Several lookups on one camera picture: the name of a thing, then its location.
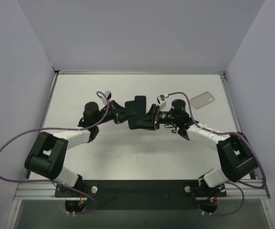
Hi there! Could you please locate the beige phone case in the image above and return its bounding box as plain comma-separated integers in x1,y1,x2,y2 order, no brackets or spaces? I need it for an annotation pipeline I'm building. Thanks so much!
190,91,215,109

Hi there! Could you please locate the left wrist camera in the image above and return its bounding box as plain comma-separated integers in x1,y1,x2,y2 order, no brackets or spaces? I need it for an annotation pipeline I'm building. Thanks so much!
101,91,112,105

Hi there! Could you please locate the purple cable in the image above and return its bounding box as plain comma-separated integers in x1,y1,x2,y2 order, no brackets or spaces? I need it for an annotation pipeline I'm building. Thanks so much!
165,92,266,217
0,91,110,214

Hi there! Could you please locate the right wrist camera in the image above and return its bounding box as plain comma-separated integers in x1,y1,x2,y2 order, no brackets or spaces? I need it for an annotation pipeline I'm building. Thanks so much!
157,94,169,109

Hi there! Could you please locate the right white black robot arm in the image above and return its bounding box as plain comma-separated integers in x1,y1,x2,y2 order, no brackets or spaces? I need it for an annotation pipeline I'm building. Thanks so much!
136,99,258,188

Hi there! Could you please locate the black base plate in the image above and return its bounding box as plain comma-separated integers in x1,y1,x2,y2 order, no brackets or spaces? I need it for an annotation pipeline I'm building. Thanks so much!
54,180,226,210

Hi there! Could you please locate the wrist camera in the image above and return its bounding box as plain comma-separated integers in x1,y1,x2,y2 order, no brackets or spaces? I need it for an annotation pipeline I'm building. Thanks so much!
157,94,169,109
101,91,112,105

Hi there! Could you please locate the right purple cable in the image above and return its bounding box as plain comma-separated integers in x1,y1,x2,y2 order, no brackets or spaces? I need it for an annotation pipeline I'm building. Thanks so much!
165,92,266,217

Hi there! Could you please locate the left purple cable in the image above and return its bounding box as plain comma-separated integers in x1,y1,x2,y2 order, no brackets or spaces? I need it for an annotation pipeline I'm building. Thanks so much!
0,91,110,214

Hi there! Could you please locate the black smartphone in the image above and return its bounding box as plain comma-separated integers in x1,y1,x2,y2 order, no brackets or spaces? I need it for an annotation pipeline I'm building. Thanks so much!
135,95,147,118

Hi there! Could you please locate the black phone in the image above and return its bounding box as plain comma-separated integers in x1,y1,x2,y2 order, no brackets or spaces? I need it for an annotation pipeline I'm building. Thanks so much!
125,100,141,130

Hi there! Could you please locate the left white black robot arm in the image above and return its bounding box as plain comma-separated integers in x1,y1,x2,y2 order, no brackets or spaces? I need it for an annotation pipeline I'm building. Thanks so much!
24,100,136,197

